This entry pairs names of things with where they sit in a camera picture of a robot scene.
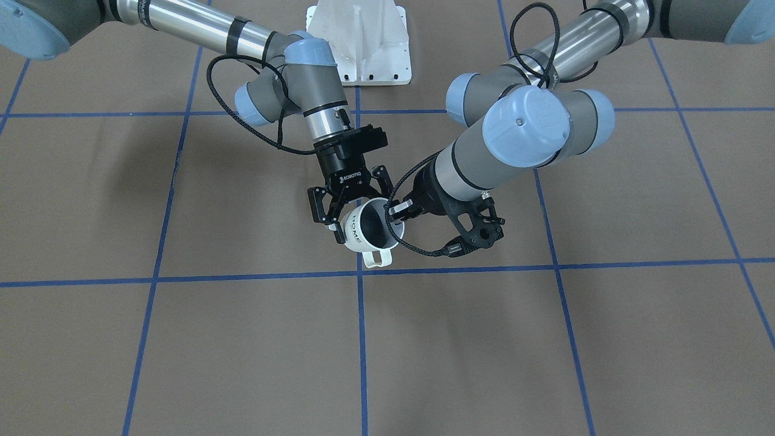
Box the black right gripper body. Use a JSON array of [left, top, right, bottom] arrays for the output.
[[314, 125, 388, 200]]

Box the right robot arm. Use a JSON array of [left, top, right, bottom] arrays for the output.
[[2, 1, 390, 245]]

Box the white HOME mug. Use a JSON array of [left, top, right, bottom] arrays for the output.
[[329, 197, 405, 268]]

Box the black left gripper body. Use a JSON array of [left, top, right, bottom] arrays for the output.
[[403, 160, 461, 219]]

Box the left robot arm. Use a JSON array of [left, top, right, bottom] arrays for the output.
[[385, 1, 773, 223]]

